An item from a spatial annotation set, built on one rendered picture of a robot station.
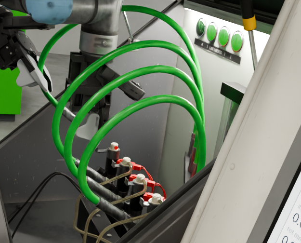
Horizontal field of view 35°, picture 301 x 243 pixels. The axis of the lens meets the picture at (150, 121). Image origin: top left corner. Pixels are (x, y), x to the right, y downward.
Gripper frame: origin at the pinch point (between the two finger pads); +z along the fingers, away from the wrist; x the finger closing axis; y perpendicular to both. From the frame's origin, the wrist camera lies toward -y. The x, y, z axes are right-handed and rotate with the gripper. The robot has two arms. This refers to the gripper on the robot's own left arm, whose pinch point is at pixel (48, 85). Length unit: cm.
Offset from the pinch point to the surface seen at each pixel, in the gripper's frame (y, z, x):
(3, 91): 134, -84, -282
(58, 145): -1.2, 14.8, 16.9
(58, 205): 25.1, 24.3, -25.9
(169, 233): -14.4, 37.3, 30.0
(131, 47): -22.8, 6.5, 14.5
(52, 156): 18.4, 11.8, -23.9
